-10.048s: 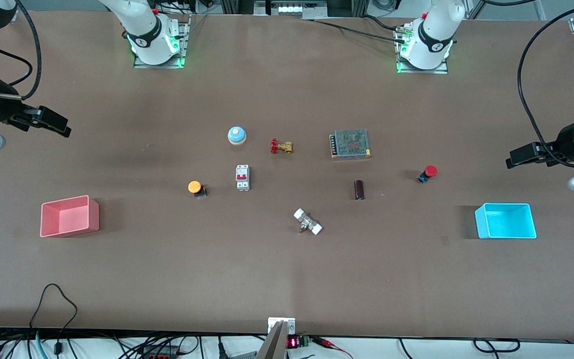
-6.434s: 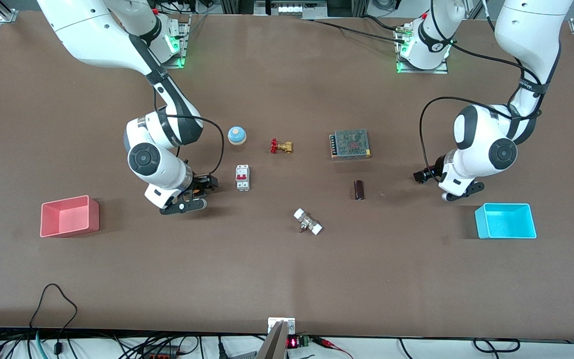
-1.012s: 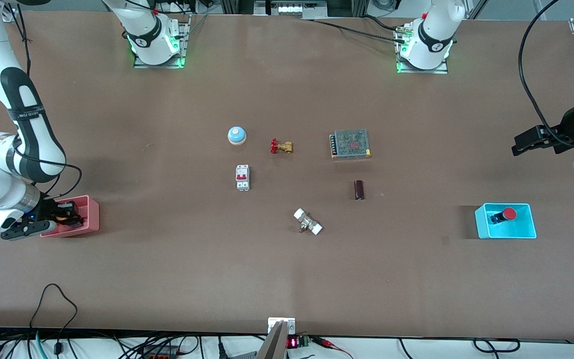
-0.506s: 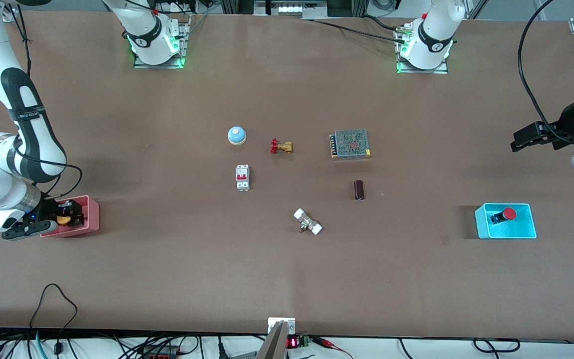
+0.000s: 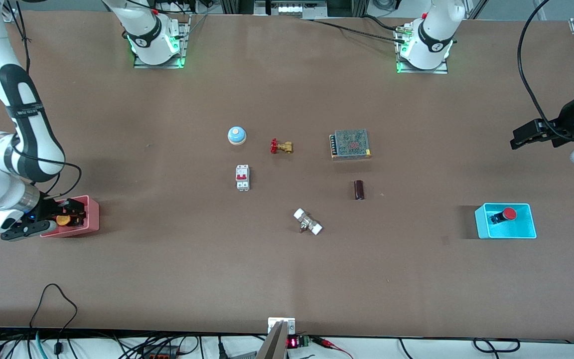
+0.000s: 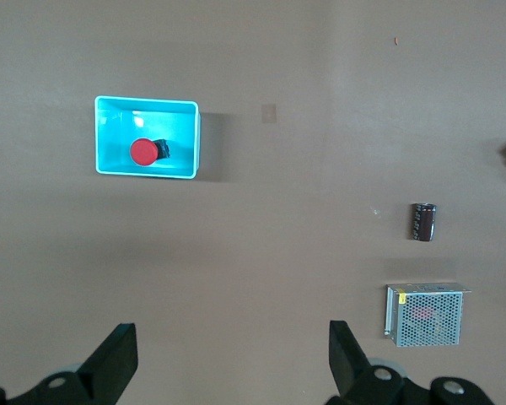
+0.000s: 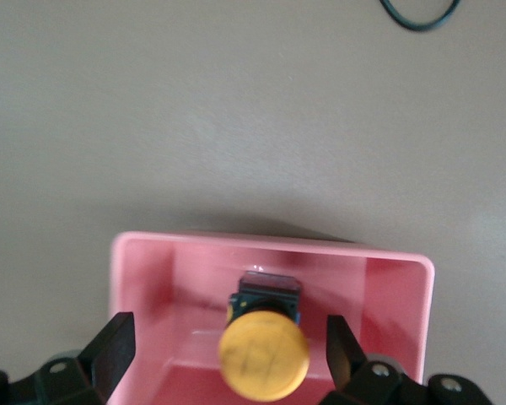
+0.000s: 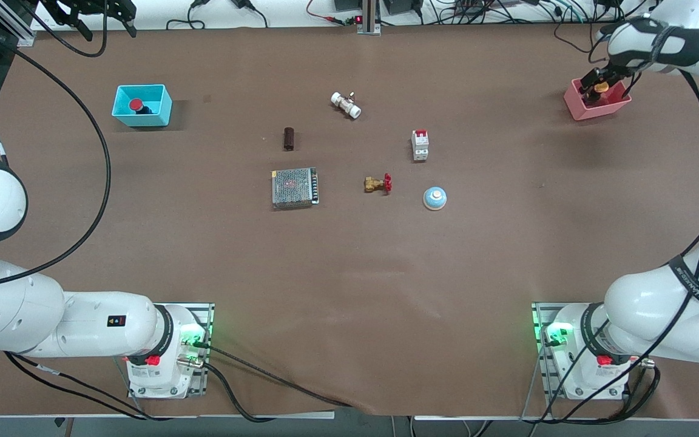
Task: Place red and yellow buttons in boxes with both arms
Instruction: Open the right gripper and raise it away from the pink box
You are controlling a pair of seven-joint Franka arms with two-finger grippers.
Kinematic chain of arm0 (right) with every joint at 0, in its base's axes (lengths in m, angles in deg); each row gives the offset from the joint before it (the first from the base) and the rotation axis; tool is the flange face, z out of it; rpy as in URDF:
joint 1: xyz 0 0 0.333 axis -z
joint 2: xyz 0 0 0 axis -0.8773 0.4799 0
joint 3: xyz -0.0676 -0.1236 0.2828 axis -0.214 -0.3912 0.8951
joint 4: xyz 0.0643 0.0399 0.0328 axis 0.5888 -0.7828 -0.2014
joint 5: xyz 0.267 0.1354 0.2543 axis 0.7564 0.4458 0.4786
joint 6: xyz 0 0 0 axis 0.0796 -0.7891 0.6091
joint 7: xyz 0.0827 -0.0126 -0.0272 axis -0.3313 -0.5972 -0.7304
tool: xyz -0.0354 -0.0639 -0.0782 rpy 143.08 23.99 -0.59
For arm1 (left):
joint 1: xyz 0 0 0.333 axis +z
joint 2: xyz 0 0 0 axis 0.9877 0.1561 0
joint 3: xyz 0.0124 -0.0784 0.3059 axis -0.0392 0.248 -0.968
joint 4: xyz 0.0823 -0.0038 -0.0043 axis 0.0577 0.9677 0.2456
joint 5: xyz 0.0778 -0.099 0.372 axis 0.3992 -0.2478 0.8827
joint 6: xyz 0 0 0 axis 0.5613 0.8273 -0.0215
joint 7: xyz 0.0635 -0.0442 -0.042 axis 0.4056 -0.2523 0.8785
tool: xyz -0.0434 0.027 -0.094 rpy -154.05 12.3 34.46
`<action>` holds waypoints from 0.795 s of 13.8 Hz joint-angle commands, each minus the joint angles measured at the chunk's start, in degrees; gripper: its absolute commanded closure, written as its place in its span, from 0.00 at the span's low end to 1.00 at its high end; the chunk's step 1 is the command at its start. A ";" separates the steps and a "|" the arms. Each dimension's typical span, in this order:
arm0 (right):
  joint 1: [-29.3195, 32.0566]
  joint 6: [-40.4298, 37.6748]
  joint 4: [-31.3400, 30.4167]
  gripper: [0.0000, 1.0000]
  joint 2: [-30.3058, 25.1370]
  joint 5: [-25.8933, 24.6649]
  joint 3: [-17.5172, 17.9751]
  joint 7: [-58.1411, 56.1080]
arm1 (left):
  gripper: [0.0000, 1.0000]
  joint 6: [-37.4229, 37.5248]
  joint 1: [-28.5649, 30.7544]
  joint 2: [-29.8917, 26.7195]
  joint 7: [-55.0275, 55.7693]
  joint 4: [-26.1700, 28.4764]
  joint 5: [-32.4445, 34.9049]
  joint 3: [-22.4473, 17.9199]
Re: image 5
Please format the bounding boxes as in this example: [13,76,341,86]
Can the metal fitting white caps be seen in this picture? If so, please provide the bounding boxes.
[293,208,323,236]

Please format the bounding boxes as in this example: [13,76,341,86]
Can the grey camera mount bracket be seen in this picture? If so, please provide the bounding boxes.
[255,317,297,359]

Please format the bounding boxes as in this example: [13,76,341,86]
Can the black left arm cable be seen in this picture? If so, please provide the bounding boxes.
[517,0,574,143]

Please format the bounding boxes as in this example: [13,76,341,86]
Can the black cable to base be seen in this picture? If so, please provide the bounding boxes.
[297,14,410,43]

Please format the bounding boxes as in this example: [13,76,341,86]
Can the red alligator clip lead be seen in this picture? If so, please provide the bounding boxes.
[314,336,355,359]

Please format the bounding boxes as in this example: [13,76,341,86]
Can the cyan plastic box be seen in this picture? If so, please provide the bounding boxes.
[474,202,537,240]

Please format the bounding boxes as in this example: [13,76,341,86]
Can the pink plastic box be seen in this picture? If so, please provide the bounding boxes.
[40,195,100,238]

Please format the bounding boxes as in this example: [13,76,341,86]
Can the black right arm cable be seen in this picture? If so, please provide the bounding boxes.
[3,0,83,201]

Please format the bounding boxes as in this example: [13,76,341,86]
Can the black looped thin cable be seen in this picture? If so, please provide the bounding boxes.
[29,283,79,356]

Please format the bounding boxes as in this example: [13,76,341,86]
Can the black coiled cable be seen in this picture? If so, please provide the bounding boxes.
[473,338,521,354]

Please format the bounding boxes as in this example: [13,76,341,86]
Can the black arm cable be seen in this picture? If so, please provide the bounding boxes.
[3,0,83,201]
[517,0,574,143]

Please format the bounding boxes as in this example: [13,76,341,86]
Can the red push button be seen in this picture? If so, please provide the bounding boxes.
[490,207,518,225]

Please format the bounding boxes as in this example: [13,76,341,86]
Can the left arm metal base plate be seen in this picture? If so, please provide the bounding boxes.
[396,25,449,75]

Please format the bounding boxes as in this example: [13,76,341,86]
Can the metal mesh power supply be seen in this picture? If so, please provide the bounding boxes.
[329,129,372,161]

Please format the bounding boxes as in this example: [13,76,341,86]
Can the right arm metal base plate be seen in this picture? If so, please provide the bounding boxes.
[133,14,191,69]

